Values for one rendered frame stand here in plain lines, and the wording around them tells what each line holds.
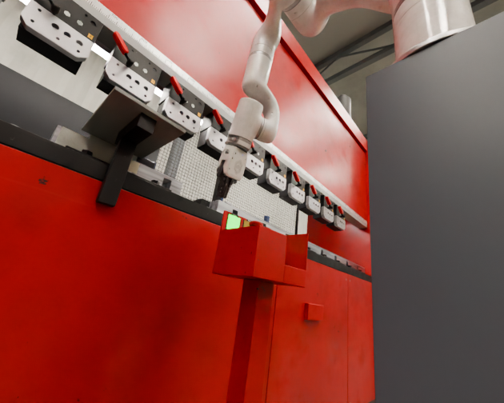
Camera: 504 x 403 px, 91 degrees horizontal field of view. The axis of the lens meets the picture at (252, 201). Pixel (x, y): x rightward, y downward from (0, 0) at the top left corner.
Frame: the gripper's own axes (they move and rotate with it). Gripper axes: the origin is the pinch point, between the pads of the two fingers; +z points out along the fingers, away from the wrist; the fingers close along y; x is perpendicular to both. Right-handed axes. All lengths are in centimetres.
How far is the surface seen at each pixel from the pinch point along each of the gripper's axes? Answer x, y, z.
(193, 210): 3.3, -7.4, 8.7
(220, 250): -13.7, -11.4, 15.3
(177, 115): 26.9, -5.2, -21.5
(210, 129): 23.2, 9.9, -23.1
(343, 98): 27, 189, -132
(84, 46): 38, -34, -27
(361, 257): -37, 181, 18
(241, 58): 36, 29, -67
